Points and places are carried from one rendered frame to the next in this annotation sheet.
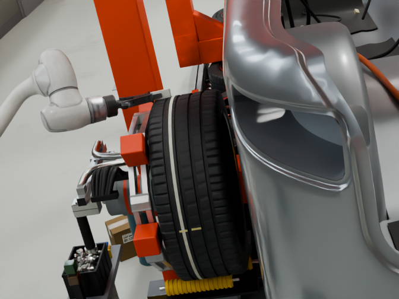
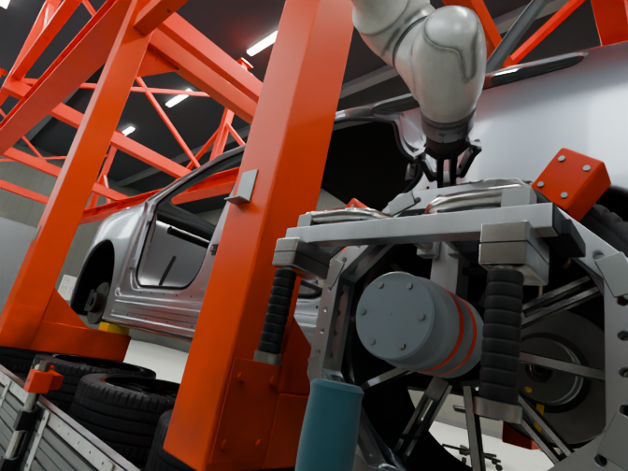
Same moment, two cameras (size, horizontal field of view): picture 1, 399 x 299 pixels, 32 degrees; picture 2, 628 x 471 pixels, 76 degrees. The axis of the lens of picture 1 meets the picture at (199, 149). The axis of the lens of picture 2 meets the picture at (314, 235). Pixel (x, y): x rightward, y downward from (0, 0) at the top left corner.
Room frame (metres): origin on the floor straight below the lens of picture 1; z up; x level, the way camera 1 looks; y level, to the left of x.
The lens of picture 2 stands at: (2.03, 0.90, 0.77)
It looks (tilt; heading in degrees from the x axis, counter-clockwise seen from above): 17 degrees up; 307
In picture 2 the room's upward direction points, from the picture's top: 12 degrees clockwise
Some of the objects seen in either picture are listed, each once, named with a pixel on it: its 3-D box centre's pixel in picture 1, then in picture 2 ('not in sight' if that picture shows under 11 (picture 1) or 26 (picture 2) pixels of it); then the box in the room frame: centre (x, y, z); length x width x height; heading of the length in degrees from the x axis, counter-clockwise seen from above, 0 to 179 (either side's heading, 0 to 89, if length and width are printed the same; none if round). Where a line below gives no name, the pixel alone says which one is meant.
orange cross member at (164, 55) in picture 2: not in sight; (274, 144); (4.45, -1.43, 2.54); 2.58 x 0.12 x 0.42; 82
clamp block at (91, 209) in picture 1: (86, 205); (515, 253); (2.11, 0.41, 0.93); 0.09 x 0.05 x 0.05; 82
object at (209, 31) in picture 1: (236, 29); (86, 325); (4.59, -0.41, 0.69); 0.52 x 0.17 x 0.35; 82
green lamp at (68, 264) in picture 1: (70, 267); not in sight; (2.20, 0.55, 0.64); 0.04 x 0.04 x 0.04; 82
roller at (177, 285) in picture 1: (199, 283); not in sight; (2.12, 0.10, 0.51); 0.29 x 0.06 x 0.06; 82
